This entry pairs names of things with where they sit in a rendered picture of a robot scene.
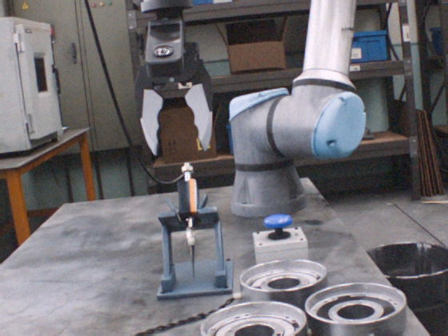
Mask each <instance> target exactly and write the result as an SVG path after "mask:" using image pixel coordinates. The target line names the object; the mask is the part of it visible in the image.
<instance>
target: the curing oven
mask: <svg viewBox="0 0 448 336"><path fill-rule="evenodd" d="M60 89H61V86H60V80H59V74H58V69H57V67H56V65H55V62H54V47H53V43H52V35H51V32H50V24H46V23H44V22H43V23H40V22H32V21H31V20H27V19H26V20H24V19H21V18H16V17H13V18H0V153H7V152H14V151H20V150H21V151H22V157H26V156H30V153H29V151H28V150H29V149H32V148H34V147H35V146H38V145H40V144H42V143H44V142H46V141H48V140H50V141H51V142H57V141H58V138H57V137H58V136H60V135H61V134H64V133H63V128H62V112H61V107H60V101H59V94H60V93H61V91H60Z"/></svg>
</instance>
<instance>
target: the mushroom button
mask: <svg viewBox="0 0 448 336"><path fill-rule="evenodd" d="M291 223H292V218H291V216H287V215H284V214H276V215H272V216H269V217H268V218H265V219H264V222H263V225H264V227H266V228H270V229H274V234H276V235H280V234H283V229H282V228H283V227H284V226H288V225H290V224H291Z"/></svg>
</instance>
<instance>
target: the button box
mask: <svg viewBox="0 0 448 336"><path fill-rule="evenodd" d="M253 236H254V250H255V258H256V264H257V265H258V264H261V263H264V262H272V261H277V260H286V259H306V260H309V258H308V249H307V246H308V241H307V239H306V237H305V235H304V233H303V232H302V229H301V227H295V228H288V229H283V234H280V235H276V234H274V230H273V231H267V232H259V233H253Z"/></svg>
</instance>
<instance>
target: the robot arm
mask: <svg viewBox="0 0 448 336"><path fill-rule="evenodd" d="M141 1H142V2H141V9H142V13H148V14H154V13H155V15H156V19H155V20H150V21H149V23H148V34H147V43H146V47H145V52H146V53H145V54H144V55H143V56H142V58H143V59H145V63H144V66H138V75H137V77H136V80H135V84H134V96H135V101H136V104H137V107H138V112H139V116H140V119H141V121H142V129H143V132H144V135H145V138H146V140H147V143H148V145H149V147H150V148H151V150H152V152H153V153H154V155H158V151H159V143H160V140H159V137H158V130H159V127H160V121H159V119H158V116H159V112H160V111H161V110H162V108H163V103H164V98H163V97H162V96H161V95H160V93H159V92H158V88H157V87H155V86H159V88H160V89H164V88H165V86H166V84H167V83H174V82H179V83H180V85H181V86H182V87H185V86H186V84H187V83H191V82H192V87H191V88H190V90H189V91H188V93H187V94H186V95H185V99H186V102H187V105H188V106H189V107H190V108H191V109H192V110H193V112H194V124H195V125H196V127H197V128H198V140H199V141H200V144H201V146H202V149H203V151H206V150H207V147H208V145H209V142H210V136H211V127H212V96H213V84H212V81H211V77H210V74H209V73H208V71H207V70H206V68H205V66H204V63H203V59H202V58H201V59H199V52H198V51H199V44H198V43H197V42H186V28H185V22H184V13H183V11H184V10H188V9H191V8H193V3H192V0H141ZM356 2H357V0H311V4H310V8H311V11H310V20H309V25H308V32H307V43H306V53H305V59H304V65H303V71H302V74H301V75H300V76H299V77H298V78H296V79H295V80H294V84H293V89H292V95H291V96H289V93H288V92H287V89H285V88H282V89H277V90H269V91H266V90H265V91H262V92H257V93H253V94H247V95H243V96H240V97H236V98H234V99H233V100H232V101H231V102H230V119H229V120H230V124H231V132H232V140H233V148H234V161H235V170H236V176H235V180H234V187H233V191H232V195H231V200H230V208H231V213H232V214H233V215H235V216H239V217H243V218H268V217H269V216H272V215H276V214H284V215H288V214H291V213H293V212H296V211H299V210H301V209H303V208H305V207H306V205H307V203H306V192H305V191H304V188H303V186H302V183H301V181H300V179H299V176H298V174H297V171H296V169H295V167H294V158H320V159H324V160H327V159H341V158H346V157H348V156H350V155H351V154H352V153H353V152H354V151H355V149H356V148H357V147H358V145H359V143H360V141H361V140H362V136H363V134H364V131H365V127H366V115H365V113H364V106H363V104H362V101H361V99H360V98H359V96H357V95H356V87H355V86H354V85H353V83H352V82H351V81H350V80H349V77H350V74H349V72H350V60H351V55H352V42H353V36H354V20H355V14H356ZM195 55H196V56H195Z"/></svg>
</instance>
